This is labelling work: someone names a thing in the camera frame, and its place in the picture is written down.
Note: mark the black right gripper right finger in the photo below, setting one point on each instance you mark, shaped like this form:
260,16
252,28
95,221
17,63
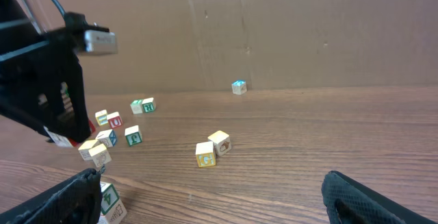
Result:
349,202

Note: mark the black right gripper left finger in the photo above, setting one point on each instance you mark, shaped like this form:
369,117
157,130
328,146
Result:
75,200

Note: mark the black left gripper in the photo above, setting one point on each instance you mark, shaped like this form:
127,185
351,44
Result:
41,78

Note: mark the letter B wooden block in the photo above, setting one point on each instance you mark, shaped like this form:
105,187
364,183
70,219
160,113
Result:
112,208

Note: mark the yellow block letter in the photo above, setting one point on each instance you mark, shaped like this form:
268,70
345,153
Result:
100,155

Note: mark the red letter wooden block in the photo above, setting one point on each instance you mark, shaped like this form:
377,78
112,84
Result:
60,141

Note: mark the red number three block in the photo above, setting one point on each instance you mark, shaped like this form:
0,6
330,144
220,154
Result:
114,120

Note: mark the letter A wooden block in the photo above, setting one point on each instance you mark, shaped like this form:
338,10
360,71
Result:
133,135

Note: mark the number five green block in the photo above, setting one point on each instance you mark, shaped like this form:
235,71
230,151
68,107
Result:
149,105

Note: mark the yellow block far left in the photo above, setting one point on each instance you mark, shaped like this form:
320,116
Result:
85,147

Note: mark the wooden block red picture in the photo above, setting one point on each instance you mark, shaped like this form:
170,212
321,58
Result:
101,117

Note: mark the hammer picture block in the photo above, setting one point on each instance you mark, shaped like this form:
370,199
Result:
107,137

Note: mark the green letter H block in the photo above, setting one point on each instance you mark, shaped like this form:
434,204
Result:
136,106

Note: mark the scissors picture wooden block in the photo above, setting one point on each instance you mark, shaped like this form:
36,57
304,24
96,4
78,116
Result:
205,154

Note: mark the yellow topped acorn block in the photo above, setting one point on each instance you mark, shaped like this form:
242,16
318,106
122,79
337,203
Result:
221,141

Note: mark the blue letter D block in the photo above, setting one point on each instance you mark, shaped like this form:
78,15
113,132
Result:
239,87

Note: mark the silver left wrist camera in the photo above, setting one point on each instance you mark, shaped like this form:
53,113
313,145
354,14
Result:
101,43

